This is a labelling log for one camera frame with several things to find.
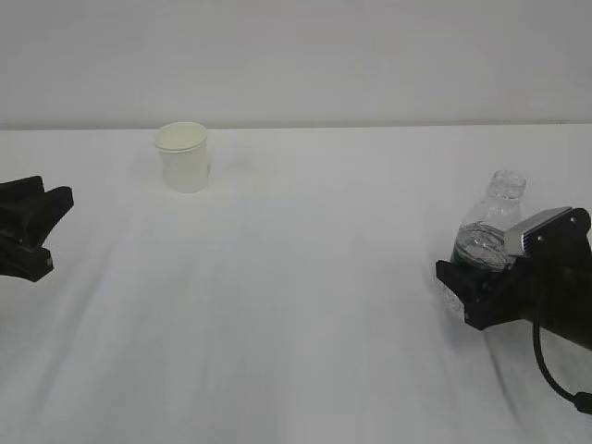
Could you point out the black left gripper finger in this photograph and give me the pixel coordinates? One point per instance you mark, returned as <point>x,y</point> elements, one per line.
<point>39,215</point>
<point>27,191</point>

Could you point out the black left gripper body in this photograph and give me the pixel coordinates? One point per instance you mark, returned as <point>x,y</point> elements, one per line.
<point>22,252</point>

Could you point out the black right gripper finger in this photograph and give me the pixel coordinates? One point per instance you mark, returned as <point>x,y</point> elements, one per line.
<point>463,280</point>

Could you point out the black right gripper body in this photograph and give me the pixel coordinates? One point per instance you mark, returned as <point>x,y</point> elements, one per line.
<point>551,285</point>

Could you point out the clear green-label water bottle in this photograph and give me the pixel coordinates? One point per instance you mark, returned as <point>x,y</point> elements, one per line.
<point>480,237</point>

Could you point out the white paper cup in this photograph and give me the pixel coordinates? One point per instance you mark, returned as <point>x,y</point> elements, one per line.
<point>183,149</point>

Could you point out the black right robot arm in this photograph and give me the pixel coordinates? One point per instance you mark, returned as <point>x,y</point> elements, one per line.
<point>548,281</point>

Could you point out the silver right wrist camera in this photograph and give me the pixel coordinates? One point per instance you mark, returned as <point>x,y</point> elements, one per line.
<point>517,237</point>

